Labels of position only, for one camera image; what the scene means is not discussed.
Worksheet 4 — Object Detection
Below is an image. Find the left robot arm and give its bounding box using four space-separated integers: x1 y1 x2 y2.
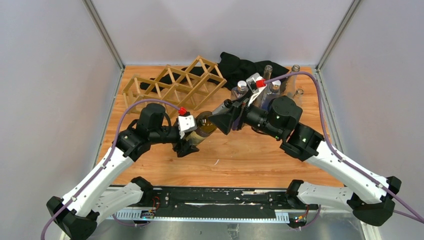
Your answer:
40 99 197 240

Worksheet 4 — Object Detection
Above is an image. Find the black cloth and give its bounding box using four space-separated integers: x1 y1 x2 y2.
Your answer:
160 51 290 90

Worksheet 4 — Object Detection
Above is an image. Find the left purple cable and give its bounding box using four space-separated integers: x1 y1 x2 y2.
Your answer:
40 98 188 240

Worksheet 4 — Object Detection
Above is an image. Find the blue square bottle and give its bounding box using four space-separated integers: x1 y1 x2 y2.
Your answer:
230 80 249 101
259 80 281 111

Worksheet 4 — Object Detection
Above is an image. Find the purple cable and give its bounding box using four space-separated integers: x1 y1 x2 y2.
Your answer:
255 71 424 224
40 98 188 240

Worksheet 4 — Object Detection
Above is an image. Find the wooden lattice wine rack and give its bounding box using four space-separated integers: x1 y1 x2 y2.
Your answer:
122 55 227 111

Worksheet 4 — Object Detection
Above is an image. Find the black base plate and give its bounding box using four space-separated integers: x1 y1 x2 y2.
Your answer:
120 186 320 220

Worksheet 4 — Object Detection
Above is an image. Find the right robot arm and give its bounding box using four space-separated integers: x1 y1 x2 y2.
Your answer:
209 96 402 227

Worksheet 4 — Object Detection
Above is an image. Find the aluminium frame rail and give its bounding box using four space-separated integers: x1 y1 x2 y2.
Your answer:
70 186 373 223

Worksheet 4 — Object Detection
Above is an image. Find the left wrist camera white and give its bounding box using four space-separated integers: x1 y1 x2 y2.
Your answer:
177 114 197 139

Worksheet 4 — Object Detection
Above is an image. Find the dark green bottle silver foil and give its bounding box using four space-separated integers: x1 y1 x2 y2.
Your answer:
185 99 232 146

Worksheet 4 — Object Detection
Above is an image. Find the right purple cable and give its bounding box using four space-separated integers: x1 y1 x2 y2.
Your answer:
255 71 424 224

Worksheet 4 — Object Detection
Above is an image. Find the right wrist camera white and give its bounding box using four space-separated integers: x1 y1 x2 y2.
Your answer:
245 72 266 106

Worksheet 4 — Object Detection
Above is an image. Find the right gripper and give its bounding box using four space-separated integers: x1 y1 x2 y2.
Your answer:
207 89 283 140

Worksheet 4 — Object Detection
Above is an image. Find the clear bottle with black label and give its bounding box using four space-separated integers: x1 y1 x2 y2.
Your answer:
283 64 301 99

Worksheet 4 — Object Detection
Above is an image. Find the clear bottle with white label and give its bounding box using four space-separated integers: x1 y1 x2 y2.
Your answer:
261 65 273 87

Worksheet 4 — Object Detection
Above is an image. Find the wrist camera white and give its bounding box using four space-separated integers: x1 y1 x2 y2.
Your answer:
177 114 197 139
245 72 266 106

